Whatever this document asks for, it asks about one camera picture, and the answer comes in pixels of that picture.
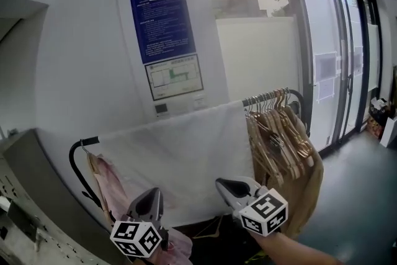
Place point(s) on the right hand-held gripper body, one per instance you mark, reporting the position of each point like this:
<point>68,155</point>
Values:
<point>263,214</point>

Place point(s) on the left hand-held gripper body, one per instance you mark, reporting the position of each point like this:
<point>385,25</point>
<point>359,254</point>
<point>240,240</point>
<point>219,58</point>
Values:
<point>133,239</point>

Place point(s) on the white cloth garment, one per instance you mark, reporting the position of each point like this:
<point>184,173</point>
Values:
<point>186,158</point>

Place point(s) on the black clothes rack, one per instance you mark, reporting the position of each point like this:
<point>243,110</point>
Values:
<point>90,141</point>

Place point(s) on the person's right forearm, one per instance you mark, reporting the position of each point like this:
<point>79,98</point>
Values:
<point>288,251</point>

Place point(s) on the yellow and black fabric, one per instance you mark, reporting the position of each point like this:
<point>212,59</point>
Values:
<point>256,257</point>

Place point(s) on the thin wooden hanger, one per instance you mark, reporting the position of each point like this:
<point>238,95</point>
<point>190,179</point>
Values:
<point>214,228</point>

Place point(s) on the beige hanging garment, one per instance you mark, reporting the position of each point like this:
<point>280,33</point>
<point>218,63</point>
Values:
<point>310,189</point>

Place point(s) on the pink hanging garment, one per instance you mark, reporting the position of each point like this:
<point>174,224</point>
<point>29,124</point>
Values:
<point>108,183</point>

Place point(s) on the row of wooden hangers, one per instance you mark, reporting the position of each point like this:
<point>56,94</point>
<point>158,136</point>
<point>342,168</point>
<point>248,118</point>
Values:
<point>279,139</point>

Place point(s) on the grey metal cabinet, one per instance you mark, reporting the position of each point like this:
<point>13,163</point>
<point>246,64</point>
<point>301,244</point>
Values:
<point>40,183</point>

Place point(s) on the white paper sheet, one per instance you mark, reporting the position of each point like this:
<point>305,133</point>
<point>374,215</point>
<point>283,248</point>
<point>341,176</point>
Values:
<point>325,90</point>

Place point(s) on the pile of packages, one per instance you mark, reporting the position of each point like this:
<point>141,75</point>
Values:
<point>376,116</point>

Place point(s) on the white cardboard box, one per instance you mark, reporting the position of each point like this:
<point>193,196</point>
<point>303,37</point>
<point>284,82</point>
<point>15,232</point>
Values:
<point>390,133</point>

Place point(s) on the framed paper notice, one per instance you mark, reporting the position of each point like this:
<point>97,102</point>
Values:
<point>325,66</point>

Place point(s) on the framed floor plan sign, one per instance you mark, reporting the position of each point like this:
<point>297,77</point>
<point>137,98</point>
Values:
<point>173,76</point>

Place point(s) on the white wall switch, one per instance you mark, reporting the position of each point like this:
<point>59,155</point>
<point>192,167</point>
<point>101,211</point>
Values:
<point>199,102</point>

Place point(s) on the dark wall control panel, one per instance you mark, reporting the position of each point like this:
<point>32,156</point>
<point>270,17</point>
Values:
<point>161,109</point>

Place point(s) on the glass door with black frame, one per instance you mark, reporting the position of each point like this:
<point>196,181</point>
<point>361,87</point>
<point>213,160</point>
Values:
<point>322,25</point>
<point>356,25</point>

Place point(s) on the blue wall poster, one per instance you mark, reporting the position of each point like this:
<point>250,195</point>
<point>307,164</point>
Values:
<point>162,20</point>

